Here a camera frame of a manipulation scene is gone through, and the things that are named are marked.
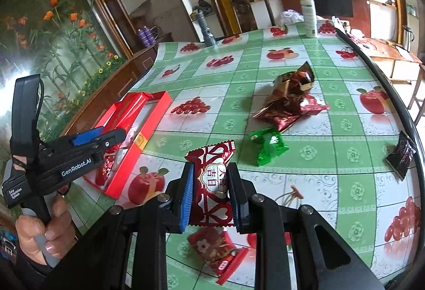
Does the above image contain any person left hand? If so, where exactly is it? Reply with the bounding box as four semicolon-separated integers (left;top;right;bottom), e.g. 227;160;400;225
15;194;76;266

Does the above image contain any red glossy snack packet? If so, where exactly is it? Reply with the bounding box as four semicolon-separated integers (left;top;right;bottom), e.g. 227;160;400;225
95;152;119;186

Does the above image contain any white spray bottle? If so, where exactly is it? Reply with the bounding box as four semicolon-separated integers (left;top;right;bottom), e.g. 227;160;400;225
300;0;318;38

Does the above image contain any black snack packet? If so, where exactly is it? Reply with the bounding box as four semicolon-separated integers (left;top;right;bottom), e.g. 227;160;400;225
385;131;417;181

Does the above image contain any red white papercut snack packet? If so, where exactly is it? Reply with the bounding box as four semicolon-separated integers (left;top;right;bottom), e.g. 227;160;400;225
185;140;236;227

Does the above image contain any red flower snack packet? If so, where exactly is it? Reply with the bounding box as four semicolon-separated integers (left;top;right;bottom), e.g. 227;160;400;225
300;95;330;116

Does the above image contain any purple spray can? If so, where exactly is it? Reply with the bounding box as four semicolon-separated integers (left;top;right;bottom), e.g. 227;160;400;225
137;29;151;47
143;26;156;46

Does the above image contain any red shallow gift box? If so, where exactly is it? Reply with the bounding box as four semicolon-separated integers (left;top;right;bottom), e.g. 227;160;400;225
84;91;172;199

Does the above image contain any red gold patterned snack packet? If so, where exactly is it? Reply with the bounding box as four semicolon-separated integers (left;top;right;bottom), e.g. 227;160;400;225
187;227;249;286

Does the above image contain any green fruit pattern tablecloth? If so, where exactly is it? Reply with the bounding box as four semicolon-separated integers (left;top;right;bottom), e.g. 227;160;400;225
65;22;423;290

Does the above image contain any green snack packet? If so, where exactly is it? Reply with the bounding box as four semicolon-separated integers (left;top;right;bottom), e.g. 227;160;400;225
249;127;289;166

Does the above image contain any grey metal flashlight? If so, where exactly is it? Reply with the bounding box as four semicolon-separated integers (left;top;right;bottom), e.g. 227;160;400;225
196;9;216;47

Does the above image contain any steel kettle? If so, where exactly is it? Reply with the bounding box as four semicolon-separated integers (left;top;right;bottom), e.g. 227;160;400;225
403;25;415;52

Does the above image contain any dark wooden chair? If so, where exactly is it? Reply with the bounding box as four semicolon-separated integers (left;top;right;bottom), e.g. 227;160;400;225
211;0;277;33

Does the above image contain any brown gold snack bag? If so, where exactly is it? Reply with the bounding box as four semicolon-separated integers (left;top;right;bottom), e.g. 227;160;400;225
264;62;315;113

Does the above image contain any dark red snack packet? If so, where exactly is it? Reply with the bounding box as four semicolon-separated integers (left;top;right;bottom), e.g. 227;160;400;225
252;101;311;132

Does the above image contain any plain red snack packet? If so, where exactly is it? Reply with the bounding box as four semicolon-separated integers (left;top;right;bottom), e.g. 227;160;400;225
101;92;154;135

